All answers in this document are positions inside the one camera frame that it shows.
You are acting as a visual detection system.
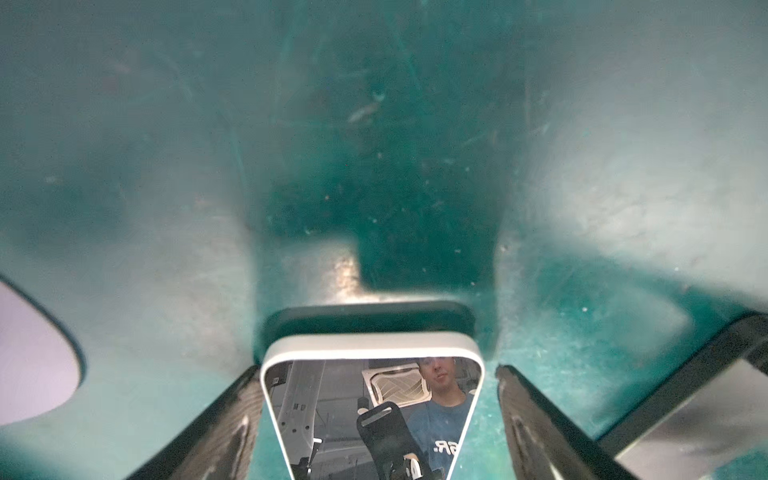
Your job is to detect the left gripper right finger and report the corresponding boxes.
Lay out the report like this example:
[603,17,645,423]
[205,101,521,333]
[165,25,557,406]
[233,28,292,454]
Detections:
[495,365,635,479]

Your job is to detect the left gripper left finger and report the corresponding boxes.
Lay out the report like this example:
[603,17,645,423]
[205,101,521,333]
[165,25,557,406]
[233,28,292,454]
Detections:
[129,365,264,479]

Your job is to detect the white phone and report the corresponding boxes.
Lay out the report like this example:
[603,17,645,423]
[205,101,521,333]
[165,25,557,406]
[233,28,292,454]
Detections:
[261,333,485,479]

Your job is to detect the back left round stand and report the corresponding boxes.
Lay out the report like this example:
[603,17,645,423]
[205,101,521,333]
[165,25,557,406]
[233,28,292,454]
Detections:
[1,278,86,427]

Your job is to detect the green table mat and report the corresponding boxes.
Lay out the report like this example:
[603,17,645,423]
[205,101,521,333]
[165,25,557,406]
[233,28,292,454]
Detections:
[1,1,767,479]

